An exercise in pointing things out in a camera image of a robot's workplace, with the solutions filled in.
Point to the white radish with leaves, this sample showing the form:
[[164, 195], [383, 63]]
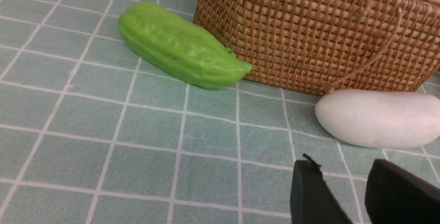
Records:
[[380, 119]]

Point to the green bitter gourd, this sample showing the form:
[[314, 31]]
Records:
[[182, 49]]

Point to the green checkered tablecloth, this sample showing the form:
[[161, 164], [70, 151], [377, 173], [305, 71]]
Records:
[[93, 134]]

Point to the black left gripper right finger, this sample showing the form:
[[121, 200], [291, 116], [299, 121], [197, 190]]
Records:
[[396, 196]]

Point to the woven wicker basket green lining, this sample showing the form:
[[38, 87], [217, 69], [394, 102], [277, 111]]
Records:
[[317, 46]]

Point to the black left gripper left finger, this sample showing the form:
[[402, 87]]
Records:
[[311, 201]]

